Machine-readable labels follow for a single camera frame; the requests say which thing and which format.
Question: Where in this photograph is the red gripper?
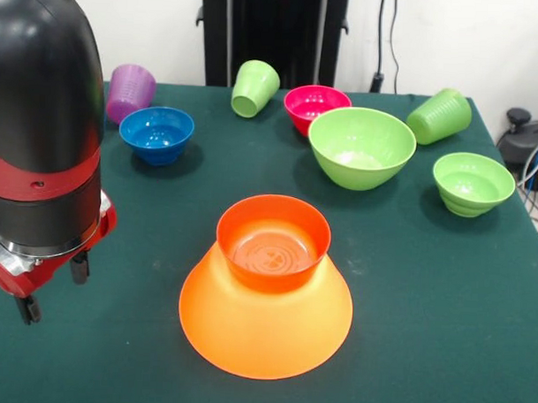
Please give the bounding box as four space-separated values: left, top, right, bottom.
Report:
0 198 118 329

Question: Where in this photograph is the blue ribbed bowl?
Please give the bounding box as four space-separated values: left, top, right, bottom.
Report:
117 105 196 168

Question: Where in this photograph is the large orange bowl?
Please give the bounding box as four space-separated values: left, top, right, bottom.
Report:
176 240 356 384

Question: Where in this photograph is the red bowl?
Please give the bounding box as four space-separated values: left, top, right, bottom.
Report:
214 192 334 296

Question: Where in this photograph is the purple cup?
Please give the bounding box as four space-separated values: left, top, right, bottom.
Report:
103 62 158 125

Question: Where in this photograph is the green ribbed cup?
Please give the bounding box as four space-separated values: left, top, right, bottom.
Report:
230 58 282 119

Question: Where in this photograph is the pink bowl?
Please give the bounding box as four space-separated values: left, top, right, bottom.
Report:
282 84 353 139

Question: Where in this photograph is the large green bowl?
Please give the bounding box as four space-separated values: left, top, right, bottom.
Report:
306 105 419 194

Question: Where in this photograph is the dark green tablecloth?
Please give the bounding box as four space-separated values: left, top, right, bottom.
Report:
0 76 538 403

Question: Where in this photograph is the green smooth cup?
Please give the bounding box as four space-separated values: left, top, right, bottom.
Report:
405 85 474 148

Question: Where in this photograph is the small green ribbed bowl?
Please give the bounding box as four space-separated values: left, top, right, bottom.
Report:
430 150 518 220

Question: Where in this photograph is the black chair base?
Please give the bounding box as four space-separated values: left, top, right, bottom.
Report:
494 106 538 193

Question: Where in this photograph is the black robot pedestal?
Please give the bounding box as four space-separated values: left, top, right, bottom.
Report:
193 0 351 93

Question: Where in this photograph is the black wall cable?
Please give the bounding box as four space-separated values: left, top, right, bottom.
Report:
369 0 404 95

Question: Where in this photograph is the tangle of floor cables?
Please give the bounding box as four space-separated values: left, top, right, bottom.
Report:
513 130 538 230

